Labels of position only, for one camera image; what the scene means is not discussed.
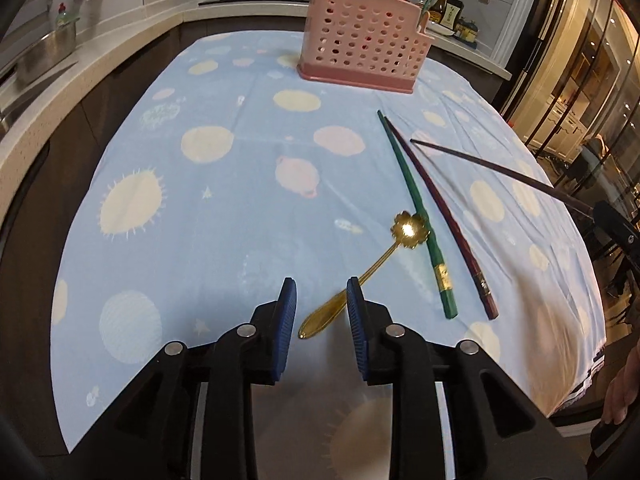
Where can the steel pot on counter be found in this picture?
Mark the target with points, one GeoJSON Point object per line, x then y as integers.
{"type": "Point", "coordinates": [45, 53]}

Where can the dark soy sauce bottle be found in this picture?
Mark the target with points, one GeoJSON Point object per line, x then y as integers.
{"type": "Point", "coordinates": [451, 14]}

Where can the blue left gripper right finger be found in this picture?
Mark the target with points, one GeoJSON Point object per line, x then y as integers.
{"type": "Point", "coordinates": [358, 322]}

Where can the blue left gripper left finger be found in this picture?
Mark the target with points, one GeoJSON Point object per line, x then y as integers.
{"type": "Point", "coordinates": [281, 327]}

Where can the dark brown purple chopstick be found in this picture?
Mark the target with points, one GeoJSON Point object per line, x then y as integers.
{"type": "Point", "coordinates": [569, 201]}

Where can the pink perforated utensil holder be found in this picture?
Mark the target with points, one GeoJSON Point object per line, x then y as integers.
{"type": "Point", "coordinates": [374, 44]}

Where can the light blue patterned tablecloth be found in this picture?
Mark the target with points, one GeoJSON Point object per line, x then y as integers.
{"type": "Point", "coordinates": [232, 173]}

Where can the white plate on counter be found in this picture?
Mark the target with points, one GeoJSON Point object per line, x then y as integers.
{"type": "Point", "coordinates": [439, 29]}

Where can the person right hand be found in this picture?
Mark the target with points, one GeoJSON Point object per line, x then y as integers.
{"type": "Point", "coordinates": [623, 390]}

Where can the gold flower spoon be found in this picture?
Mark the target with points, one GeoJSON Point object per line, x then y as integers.
{"type": "Point", "coordinates": [408, 231]}

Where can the green dish soap bottle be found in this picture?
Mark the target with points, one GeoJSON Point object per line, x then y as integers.
{"type": "Point", "coordinates": [63, 17]}

